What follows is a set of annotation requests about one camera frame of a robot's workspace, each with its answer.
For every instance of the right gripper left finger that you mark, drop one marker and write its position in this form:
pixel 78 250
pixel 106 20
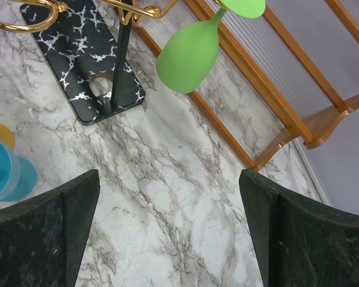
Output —
pixel 43 239

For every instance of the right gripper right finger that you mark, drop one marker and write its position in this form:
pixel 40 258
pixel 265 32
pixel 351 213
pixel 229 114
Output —
pixel 299 241

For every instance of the blue plastic wine glass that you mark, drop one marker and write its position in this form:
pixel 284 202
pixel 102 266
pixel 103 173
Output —
pixel 18 176

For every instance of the yellow plastic wine glass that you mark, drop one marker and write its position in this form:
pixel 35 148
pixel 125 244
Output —
pixel 7 136

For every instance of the green plastic wine glass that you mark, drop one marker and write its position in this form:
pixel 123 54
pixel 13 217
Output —
pixel 191 52

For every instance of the orange wooden shelf rack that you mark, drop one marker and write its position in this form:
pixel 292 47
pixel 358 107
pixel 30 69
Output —
pixel 289 83

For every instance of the gold wine glass rack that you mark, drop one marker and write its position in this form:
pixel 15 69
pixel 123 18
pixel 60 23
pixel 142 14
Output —
pixel 87 60

